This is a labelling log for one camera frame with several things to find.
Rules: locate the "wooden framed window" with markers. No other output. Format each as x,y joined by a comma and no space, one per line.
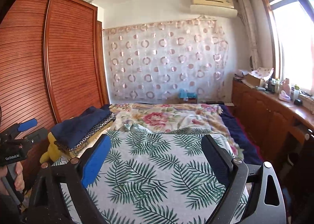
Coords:
294,49

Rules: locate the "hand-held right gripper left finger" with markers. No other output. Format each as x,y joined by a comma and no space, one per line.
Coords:
94,165

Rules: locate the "green leaf print sheet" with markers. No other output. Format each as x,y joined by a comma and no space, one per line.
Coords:
159,170

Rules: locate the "person's left hand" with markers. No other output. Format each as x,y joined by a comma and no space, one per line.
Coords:
19,177

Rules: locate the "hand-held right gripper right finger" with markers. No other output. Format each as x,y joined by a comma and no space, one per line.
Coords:
215,162

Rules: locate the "pink dotted cloth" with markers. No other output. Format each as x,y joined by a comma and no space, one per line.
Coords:
262,72

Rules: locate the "cream wall air conditioner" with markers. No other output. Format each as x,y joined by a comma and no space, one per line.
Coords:
213,5

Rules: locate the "white bottle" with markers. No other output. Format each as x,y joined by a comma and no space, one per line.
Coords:
295,94

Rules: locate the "pink plastic container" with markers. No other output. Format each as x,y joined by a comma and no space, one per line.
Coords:
284,96

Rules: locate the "white window curtain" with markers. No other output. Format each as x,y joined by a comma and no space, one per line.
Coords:
250,30

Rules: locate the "black chair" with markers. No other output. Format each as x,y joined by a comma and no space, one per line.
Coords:
303,150

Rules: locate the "navy blanket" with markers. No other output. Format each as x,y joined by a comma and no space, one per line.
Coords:
242,135

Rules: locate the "long wooden sideboard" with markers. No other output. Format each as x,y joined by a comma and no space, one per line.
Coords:
262,116

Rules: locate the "yellow plush toy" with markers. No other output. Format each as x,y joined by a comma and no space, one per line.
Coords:
52,151

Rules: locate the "small black box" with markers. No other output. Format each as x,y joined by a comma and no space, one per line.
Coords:
298,102

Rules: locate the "circle-patterned sheer curtain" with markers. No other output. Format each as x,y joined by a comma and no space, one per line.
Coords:
166,62

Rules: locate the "blue toy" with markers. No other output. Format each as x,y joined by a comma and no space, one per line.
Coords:
187,94

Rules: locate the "floral blanket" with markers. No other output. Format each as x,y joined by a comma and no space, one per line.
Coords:
159,116

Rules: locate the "navy printed t-shirt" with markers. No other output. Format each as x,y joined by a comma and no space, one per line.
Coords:
76,125

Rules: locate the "cardboard box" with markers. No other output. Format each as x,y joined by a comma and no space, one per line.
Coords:
254,81

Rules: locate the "brown slatted wooden wardrobe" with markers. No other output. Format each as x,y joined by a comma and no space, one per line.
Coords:
61,62

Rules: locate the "pink bottle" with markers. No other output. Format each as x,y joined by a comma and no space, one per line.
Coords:
287,86

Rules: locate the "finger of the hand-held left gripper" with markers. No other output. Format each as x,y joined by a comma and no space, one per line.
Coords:
27,124
39,135

